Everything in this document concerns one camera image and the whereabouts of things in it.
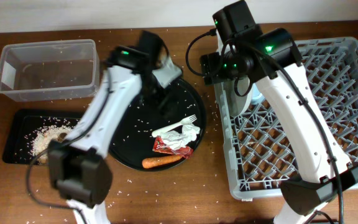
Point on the grey plate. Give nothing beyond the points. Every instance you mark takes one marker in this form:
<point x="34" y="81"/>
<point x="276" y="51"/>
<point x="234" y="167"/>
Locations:
<point x="239" y="96"/>

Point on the white plastic fork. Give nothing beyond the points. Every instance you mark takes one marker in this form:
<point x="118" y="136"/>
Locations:
<point x="187" y="120"/>

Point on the white napkin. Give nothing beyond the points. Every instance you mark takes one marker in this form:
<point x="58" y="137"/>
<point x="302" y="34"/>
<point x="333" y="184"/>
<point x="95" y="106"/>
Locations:
<point x="175" y="140"/>

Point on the grey dishwasher rack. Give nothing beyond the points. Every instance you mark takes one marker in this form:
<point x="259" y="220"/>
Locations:
<point x="282" y="128"/>

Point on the red snack wrapper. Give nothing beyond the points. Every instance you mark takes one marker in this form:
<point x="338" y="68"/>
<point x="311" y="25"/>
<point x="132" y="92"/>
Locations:
<point x="161" y="147"/>

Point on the light blue cup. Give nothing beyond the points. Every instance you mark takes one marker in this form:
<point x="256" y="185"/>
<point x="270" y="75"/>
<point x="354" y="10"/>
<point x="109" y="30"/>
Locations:
<point x="257" y="97"/>

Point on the black rectangular tray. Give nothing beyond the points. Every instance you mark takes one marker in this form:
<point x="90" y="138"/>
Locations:
<point x="27" y="125"/>

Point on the orange carrot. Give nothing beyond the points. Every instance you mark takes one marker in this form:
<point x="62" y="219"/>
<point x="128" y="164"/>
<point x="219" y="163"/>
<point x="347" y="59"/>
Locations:
<point x="152" y="162"/>

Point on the round black tray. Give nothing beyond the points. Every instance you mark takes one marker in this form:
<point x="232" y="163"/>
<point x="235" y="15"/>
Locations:
<point x="133" y="142"/>

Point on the rice and nuts pile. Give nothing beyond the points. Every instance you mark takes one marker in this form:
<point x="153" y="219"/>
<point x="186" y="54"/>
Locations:
<point x="44" y="136"/>

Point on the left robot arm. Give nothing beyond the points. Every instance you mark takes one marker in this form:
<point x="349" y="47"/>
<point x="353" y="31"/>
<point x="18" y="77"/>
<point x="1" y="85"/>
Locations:
<point x="77" y="165"/>

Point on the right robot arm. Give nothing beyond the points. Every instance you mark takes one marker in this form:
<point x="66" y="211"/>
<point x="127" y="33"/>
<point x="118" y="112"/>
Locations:
<point x="272" y="62"/>

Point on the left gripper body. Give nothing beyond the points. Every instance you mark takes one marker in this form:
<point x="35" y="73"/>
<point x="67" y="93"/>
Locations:
<point x="151" y="89"/>

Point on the brown food scrap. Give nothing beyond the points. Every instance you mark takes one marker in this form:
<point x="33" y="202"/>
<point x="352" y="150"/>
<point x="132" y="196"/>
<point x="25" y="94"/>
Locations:
<point x="61" y="137"/>

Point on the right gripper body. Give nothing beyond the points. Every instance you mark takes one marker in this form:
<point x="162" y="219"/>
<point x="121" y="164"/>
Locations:
<point x="220" y="67"/>

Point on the clear plastic bin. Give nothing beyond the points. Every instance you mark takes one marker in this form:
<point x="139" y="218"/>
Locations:
<point x="54" y="70"/>

